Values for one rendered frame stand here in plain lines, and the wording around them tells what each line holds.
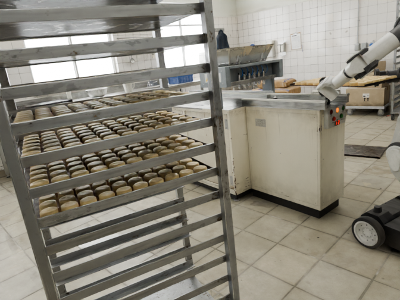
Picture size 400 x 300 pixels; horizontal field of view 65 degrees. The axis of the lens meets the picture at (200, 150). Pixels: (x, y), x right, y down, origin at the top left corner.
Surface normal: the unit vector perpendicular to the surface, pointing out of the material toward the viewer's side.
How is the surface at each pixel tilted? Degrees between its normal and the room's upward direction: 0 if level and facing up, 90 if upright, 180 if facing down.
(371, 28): 90
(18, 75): 90
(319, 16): 90
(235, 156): 90
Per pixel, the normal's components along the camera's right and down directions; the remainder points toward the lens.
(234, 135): 0.62, 0.14
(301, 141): -0.77, 0.26
